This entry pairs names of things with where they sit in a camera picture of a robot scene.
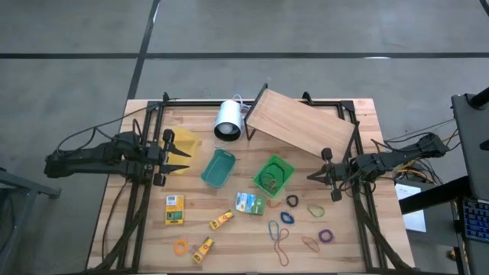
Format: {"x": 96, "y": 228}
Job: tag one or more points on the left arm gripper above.
{"x": 156, "y": 160}

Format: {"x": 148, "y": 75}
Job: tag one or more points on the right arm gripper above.
{"x": 339, "y": 172}

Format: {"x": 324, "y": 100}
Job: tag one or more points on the yellow-green rubber band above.
{"x": 323, "y": 211}

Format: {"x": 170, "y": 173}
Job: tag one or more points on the green rubber band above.
{"x": 272, "y": 186}

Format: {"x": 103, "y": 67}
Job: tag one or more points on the yellow crayon box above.
{"x": 174, "y": 212}

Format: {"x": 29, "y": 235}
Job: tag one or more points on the small orange rubber band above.
{"x": 273, "y": 206}

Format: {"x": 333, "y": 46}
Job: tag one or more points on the small yellow crayon pack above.
{"x": 221, "y": 220}
{"x": 203, "y": 250}

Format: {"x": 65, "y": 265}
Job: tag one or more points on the green and blue card box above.
{"x": 250, "y": 203}

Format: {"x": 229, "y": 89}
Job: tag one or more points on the long red rubber band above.
{"x": 281, "y": 263}

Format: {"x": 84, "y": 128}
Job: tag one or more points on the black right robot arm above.
{"x": 397, "y": 154}

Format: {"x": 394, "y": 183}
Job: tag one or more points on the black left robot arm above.
{"x": 88, "y": 158}

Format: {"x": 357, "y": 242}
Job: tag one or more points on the white desk lamp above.
{"x": 229, "y": 114}

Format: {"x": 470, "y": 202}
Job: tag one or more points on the black side desk beam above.
{"x": 428, "y": 200}

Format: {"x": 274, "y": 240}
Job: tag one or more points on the yellow translucent plastic bin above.
{"x": 187, "y": 139}

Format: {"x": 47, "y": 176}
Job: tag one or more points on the green slotted plastic basket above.
{"x": 282, "y": 162}

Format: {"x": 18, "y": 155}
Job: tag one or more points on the teal plastic bin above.
{"x": 218, "y": 168}

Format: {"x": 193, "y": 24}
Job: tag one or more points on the wooden shelf riser black legs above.
{"x": 298, "y": 122}

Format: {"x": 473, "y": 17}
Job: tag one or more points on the white paper sheet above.
{"x": 414, "y": 221}

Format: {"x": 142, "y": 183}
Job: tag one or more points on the grey side table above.
{"x": 23, "y": 185}

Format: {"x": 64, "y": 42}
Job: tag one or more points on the backlit computer keyboard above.
{"x": 477, "y": 219}

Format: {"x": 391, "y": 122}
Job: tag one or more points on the black aluminium rig frame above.
{"x": 191, "y": 103}

